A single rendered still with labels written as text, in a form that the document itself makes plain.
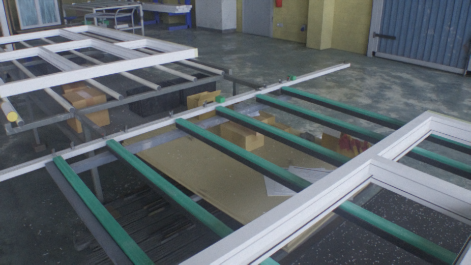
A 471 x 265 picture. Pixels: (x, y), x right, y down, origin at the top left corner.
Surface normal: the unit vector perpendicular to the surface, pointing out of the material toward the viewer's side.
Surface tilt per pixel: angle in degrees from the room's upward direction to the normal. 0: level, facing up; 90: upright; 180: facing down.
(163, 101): 92
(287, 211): 0
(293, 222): 90
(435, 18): 90
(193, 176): 0
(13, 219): 0
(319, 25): 90
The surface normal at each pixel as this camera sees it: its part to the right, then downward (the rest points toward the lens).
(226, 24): 0.67, 0.31
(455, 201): -0.74, 0.28
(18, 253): 0.00, -0.91
